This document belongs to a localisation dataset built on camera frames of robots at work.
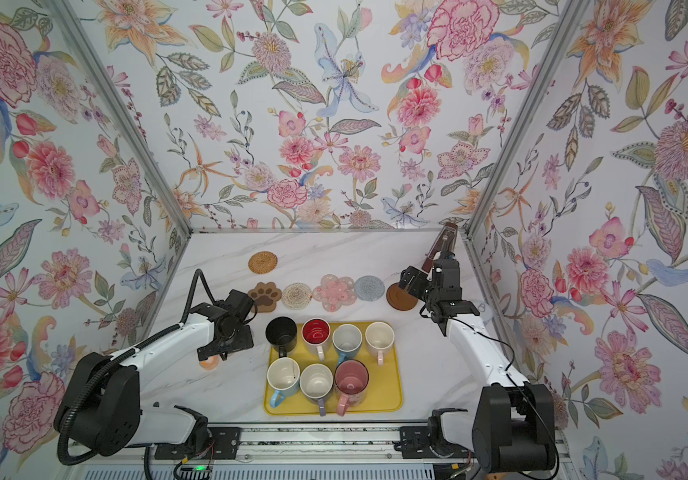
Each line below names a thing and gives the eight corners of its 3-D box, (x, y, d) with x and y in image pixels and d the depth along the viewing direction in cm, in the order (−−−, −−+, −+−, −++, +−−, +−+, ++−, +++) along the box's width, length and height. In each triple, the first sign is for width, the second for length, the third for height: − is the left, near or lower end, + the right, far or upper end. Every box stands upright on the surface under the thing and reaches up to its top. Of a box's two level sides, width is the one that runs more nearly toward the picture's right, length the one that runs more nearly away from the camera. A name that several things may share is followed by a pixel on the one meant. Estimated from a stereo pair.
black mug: (266, 343, 93) (259, 328, 85) (287, 326, 96) (282, 310, 88) (284, 363, 89) (279, 349, 81) (305, 344, 92) (301, 329, 85)
